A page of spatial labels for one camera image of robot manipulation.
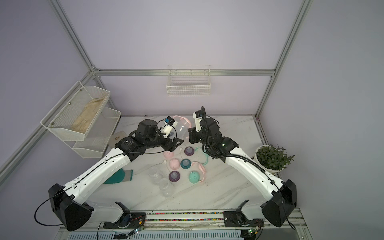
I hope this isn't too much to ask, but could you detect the beige glove on table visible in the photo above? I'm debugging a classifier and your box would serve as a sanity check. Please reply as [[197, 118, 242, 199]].
[[108, 131, 128, 148]]

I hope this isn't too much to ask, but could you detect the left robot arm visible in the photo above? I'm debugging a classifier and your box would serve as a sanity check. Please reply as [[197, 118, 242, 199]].
[[49, 117, 184, 232]]

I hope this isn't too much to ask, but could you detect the pink bottle cap centre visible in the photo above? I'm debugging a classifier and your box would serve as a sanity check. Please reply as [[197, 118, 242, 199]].
[[169, 158, 181, 171]]

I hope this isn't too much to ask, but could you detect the aluminium front rail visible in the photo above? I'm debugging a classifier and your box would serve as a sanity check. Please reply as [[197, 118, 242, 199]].
[[58, 208, 307, 233]]

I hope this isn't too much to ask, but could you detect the pink bottle handle ring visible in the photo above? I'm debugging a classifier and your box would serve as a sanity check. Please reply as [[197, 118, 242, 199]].
[[171, 115, 192, 129]]

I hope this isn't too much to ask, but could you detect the teal bottle handle ring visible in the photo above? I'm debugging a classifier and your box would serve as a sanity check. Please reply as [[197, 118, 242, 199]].
[[194, 146, 209, 166]]

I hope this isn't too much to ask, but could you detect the white mesh shelf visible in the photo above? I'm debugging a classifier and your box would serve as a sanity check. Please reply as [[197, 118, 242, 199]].
[[41, 82, 110, 142], [64, 107, 121, 159]]

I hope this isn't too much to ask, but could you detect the white wire wall basket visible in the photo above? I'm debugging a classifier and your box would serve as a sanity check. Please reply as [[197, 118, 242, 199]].
[[167, 65, 211, 97]]

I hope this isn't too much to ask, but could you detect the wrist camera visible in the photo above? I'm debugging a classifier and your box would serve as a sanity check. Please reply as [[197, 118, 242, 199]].
[[193, 110, 203, 132], [161, 116, 178, 138]]

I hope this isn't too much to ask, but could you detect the green rubber glove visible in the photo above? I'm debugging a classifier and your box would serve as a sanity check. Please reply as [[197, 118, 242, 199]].
[[104, 169, 134, 185]]

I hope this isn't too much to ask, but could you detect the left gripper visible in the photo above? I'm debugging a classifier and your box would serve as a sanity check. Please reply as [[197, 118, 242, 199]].
[[145, 129, 183, 152]]

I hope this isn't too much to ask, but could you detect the pink handle ring centre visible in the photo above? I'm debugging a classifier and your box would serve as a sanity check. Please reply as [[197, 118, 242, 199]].
[[191, 161, 208, 183]]

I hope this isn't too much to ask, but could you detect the purple nipple collar back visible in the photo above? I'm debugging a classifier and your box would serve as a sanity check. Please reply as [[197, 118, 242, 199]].
[[184, 147, 195, 157]]

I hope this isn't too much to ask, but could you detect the beige cloth glove in shelf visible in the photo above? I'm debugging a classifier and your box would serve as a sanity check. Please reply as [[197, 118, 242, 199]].
[[70, 97, 106, 134]]

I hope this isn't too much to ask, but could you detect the white mesh lower shelf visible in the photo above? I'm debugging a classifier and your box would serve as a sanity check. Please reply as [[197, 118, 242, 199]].
[[64, 107, 121, 159]]

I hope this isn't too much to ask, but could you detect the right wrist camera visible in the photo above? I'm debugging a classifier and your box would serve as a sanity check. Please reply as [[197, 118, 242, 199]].
[[193, 110, 203, 132]]

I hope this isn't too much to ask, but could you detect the teal nipple collar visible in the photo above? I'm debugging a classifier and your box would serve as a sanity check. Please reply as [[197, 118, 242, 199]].
[[180, 159, 192, 170]]

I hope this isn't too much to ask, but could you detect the purple nipple collar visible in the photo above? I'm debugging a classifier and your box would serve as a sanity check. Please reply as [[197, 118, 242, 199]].
[[169, 171, 181, 183], [184, 147, 195, 157]]

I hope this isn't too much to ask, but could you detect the potted green plant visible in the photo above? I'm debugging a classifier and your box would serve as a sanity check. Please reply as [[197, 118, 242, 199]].
[[255, 145, 295, 174]]

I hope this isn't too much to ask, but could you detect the clear baby bottle front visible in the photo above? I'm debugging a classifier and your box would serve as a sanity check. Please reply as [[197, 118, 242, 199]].
[[159, 178, 174, 198]]

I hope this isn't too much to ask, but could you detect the white straw left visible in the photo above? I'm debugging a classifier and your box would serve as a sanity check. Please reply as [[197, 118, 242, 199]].
[[163, 160, 172, 172]]

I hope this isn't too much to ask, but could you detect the purple nipple collar front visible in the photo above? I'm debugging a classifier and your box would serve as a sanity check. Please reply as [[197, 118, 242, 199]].
[[169, 171, 181, 183]]

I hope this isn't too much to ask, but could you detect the teal bottle cap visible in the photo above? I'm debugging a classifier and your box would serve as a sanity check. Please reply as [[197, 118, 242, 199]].
[[189, 171, 200, 184]]

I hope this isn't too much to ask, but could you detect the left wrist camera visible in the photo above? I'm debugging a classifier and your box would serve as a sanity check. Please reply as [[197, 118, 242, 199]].
[[161, 116, 178, 138]]

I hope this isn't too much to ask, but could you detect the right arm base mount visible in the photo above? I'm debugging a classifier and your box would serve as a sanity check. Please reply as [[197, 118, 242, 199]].
[[223, 200, 265, 228]]

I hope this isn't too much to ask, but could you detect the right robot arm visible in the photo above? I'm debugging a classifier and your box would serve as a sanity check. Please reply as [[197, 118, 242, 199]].
[[188, 116, 297, 228]]

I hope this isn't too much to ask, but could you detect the white mesh upper shelf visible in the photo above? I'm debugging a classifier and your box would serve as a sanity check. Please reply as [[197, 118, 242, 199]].
[[41, 82, 110, 142]]

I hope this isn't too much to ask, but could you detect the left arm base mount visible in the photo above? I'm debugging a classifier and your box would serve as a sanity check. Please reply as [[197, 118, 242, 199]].
[[103, 212, 147, 229]]

